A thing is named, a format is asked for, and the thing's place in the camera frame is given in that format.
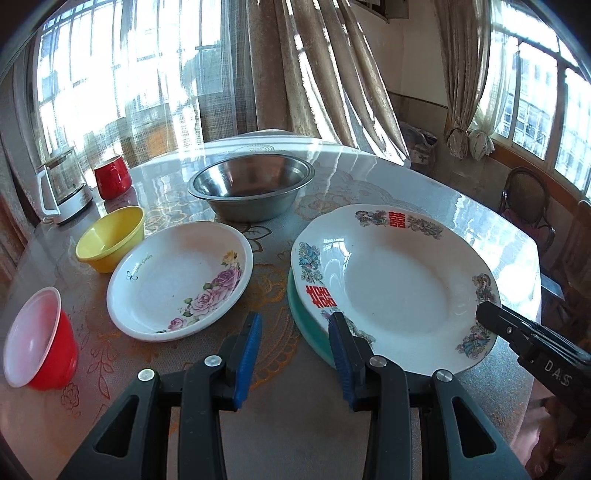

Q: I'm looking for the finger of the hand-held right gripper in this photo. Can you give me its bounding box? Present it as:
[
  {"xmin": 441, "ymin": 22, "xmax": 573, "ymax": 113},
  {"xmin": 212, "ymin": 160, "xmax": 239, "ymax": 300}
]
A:
[{"xmin": 475, "ymin": 301, "xmax": 555, "ymax": 354}]

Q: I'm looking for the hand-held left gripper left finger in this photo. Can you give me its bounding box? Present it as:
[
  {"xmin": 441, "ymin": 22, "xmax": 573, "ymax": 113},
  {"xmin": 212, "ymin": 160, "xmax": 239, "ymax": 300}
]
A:
[{"xmin": 58, "ymin": 312, "xmax": 263, "ymax": 480}]

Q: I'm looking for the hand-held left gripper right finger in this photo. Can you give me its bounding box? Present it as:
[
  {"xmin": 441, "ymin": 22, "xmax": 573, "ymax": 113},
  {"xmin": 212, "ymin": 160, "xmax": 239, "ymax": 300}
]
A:
[{"xmin": 328, "ymin": 312, "xmax": 532, "ymax": 480}]

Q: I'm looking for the large white printed plate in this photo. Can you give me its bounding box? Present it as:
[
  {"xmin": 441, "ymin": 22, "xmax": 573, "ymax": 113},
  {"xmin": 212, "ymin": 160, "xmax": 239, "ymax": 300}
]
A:
[{"xmin": 290, "ymin": 203, "xmax": 502, "ymax": 377}]

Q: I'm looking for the white rose-print plate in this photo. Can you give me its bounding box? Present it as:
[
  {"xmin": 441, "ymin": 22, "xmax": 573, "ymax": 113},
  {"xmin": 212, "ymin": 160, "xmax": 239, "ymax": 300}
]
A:
[{"xmin": 106, "ymin": 221, "xmax": 254, "ymax": 343}]

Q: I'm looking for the stainless steel bowl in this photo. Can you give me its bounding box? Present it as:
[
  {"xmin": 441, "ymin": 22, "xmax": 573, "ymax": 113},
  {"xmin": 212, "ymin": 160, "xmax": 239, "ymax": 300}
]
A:
[{"xmin": 187, "ymin": 154, "xmax": 316, "ymax": 221}]

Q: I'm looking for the yellow bowl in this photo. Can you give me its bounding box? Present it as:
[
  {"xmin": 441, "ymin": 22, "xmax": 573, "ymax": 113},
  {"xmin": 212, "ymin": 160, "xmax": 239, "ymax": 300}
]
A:
[{"xmin": 75, "ymin": 206, "xmax": 145, "ymax": 274}]

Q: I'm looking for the person's right hand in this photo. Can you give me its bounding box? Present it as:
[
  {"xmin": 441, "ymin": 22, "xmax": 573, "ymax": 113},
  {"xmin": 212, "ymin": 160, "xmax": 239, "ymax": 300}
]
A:
[{"xmin": 526, "ymin": 399, "xmax": 591, "ymax": 480}]

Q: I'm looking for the teal plate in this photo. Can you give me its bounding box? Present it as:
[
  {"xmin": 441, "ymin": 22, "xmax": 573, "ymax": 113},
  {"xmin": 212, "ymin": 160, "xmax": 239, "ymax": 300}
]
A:
[{"xmin": 287, "ymin": 268, "xmax": 339, "ymax": 370}]

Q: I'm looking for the gold floral table cover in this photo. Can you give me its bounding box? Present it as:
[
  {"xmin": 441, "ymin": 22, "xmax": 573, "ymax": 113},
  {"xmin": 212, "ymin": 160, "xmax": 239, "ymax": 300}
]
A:
[{"xmin": 0, "ymin": 136, "xmax": 543, "ymax": 480}]

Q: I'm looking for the dark round-back chair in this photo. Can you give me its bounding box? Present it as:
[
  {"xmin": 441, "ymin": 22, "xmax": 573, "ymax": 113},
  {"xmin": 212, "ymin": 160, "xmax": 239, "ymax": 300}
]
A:
[{"xmin": 499, "ymin": 167, "xmax": 557, "ymax": 252}]

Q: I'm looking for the white sheer tied curtain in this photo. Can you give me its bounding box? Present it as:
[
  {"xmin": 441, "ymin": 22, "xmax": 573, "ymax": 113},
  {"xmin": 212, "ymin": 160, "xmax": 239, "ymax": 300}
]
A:
[{"xmin": 467, "ymin": 0, "xmax": 520, "ymax": 161}]

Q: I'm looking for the red bowl white inside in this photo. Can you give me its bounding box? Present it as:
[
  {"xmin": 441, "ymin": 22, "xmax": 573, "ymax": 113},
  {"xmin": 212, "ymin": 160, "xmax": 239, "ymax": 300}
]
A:
[{"xmin": 2, "ymin": 287, "xmax": 79, "ymax": 391}]

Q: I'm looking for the patterned bag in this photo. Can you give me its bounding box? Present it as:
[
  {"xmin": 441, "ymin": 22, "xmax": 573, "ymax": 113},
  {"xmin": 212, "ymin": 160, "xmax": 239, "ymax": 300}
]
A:
[{"xmin": 399, "ymin": 122, "xmax": 439, "ymax": 168}]

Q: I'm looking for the red mug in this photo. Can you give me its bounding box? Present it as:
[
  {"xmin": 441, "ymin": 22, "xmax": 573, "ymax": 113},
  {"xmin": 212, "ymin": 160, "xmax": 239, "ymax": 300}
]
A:
[{"xmin": 93, "ymin": 156, "xmax": 133, "ymax": 201}]

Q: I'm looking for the beige tied-back curtain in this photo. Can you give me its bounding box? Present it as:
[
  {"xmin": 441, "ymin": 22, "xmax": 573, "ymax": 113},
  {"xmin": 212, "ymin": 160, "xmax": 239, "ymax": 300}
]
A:
[{"xmin": 434, "ymin": 0, "xmax": 504, "ymax": 160}]

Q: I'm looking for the beige velvet drape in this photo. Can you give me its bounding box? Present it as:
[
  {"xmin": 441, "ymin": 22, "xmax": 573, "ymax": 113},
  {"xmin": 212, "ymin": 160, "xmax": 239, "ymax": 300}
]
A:
[{"xmin": 245, "ymin": 0, "xmax": 411, "ymax": 162}]

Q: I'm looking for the grey velvet drape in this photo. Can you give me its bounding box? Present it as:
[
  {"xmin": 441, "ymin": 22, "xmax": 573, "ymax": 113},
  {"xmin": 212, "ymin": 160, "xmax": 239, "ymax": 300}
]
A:
[{"xmin": 0, "ymin": 60, "xmax": 44, "ymax": 278}]

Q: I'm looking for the glass kettle white handle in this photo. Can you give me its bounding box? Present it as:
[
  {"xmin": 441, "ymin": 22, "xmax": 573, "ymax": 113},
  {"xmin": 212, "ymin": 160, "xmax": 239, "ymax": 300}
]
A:
[{"xmin": 37, "ymin": 147, "xmax": 94, "ymax": 226}]

